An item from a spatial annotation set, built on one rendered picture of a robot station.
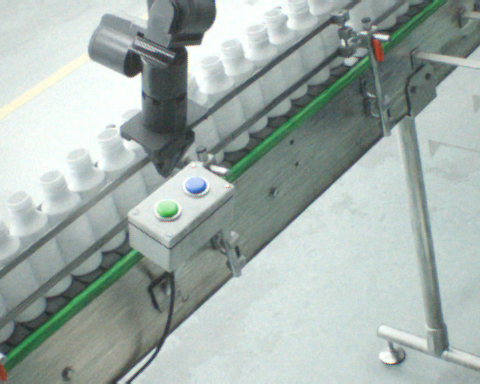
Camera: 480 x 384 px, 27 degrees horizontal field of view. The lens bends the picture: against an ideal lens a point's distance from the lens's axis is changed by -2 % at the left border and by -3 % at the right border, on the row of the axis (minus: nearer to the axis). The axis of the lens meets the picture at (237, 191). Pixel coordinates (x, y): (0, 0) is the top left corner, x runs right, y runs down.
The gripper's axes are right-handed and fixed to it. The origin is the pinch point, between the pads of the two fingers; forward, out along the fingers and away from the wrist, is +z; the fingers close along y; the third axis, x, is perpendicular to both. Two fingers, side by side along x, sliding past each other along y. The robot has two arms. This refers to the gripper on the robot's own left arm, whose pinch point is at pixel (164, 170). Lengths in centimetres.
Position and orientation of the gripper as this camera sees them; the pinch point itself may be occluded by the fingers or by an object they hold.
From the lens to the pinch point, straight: 133.0
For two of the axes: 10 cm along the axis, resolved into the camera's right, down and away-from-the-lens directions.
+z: -0.5, 7.0, 7.2
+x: 7.7, 4.8, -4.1
